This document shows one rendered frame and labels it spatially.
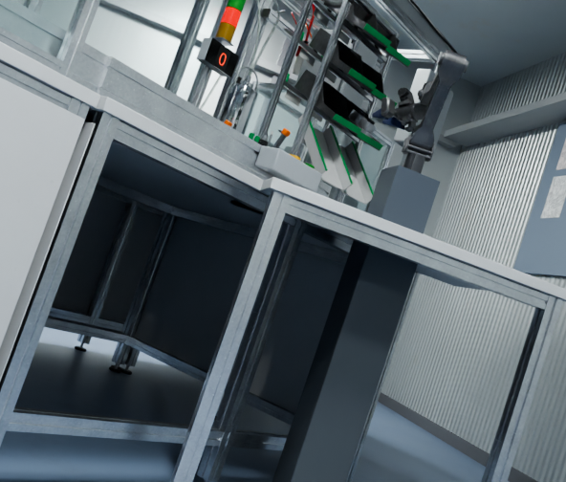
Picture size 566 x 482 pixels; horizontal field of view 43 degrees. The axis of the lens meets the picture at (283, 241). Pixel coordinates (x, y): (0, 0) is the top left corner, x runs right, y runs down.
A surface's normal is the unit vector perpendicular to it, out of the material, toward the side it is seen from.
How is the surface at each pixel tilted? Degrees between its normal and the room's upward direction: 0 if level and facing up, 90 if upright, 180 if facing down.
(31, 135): 90
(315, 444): 90
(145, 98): 90
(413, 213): 90
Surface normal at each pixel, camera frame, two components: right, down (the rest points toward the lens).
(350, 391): 0.23, 0.00
